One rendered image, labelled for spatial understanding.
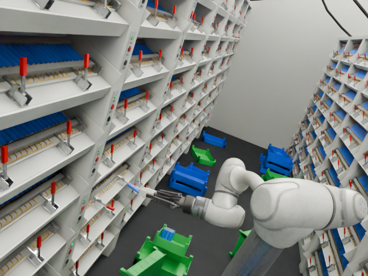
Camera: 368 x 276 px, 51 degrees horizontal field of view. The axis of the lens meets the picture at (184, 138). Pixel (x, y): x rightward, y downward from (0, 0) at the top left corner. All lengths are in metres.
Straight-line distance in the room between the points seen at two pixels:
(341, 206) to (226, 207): 0.58
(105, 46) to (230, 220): 0.82
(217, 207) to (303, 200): 0.61
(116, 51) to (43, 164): 0.40
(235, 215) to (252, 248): 0.46
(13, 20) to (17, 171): 0.38
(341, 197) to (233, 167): 0.59
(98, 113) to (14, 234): 0.42
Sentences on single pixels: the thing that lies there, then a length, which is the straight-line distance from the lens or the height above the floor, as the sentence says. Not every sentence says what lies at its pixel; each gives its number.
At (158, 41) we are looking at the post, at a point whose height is 1.21.
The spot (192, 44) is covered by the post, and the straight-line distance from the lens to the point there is 2.54.
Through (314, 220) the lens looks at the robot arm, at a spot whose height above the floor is 1.00.
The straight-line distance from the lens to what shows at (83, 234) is 1.77.
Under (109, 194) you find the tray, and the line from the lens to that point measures 1.76.
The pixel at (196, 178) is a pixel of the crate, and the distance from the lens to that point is 3.42.
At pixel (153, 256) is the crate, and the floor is 0.20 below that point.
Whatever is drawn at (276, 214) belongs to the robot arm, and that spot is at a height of 1.00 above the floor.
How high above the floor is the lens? 1.37
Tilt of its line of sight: 17 degrees down
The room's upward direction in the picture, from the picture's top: 20 degrees clockwise
